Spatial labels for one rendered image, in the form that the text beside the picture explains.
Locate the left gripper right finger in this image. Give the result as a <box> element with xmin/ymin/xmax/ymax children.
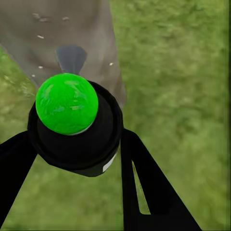
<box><xmin>120</xmin><ymin>129</ymin><xmax>202</xmax><ymax>231</ymax></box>

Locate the pesticide atomizer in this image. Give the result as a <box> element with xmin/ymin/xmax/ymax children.
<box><xmin>27</xmin><ymin>44</ymin><xmax>124</xmax><ymax>177</ymax></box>

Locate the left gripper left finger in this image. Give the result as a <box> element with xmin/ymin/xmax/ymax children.
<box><xmin>0</xmin><ymin>131</ymin><xmax>37</xmax><ymax>227</ymax></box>

